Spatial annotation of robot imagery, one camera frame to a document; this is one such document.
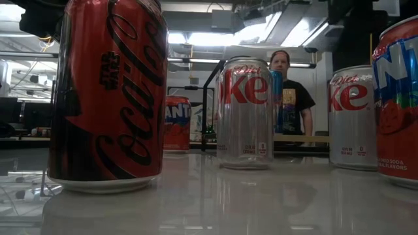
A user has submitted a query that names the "person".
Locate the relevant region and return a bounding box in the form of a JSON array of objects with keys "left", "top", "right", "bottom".
[{"left": 269, "top": 49, "right": 317, "bottom": 147}]

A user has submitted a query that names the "red Fanta can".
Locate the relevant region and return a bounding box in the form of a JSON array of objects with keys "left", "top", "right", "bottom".
[
  {"left": 163, "top": 95, "right": 192, "bottom": 154},
  {"left": 372, "top": 14, "right": 418, "bottom": 190}
]

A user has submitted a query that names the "white tube light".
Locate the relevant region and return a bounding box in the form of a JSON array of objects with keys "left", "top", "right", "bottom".
[{"left": 168, "top": 57, "right": 317, "bottom": 69}]

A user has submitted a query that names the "silver ceiling duct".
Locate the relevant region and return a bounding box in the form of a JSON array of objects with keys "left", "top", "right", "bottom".
[{"left": 264, "top": 0, "right": 337, "bottom": 48}]

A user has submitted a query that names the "light blue Red Bull can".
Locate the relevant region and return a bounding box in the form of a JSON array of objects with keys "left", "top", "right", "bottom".
[{"left": 272, "top": 69, "right": 283, "bottom": 134}]

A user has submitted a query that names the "red black Coca-Cola can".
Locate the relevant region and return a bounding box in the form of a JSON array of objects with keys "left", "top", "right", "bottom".
[{"left": 47, "top": 0, "right": 170, "bottom": 195}]

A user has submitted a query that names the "dark background workbench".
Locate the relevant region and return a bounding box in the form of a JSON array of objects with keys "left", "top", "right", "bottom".
[{"left": 0, "top": 96, "right": 53, "bottom": 149}]

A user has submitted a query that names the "silver Diet Coke can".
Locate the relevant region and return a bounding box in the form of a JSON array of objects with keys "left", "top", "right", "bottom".
[
  {"left": 215, "top": 57, "right": 274, "bottom": 170},
  {"left": 328, "top": 65, "right": 379, "bottom": 171}
]

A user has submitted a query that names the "grey ceiling box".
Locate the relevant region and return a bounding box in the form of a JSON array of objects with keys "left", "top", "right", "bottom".
[{"left": 211, "top": 8, "right": 236, "bottom": 31}]

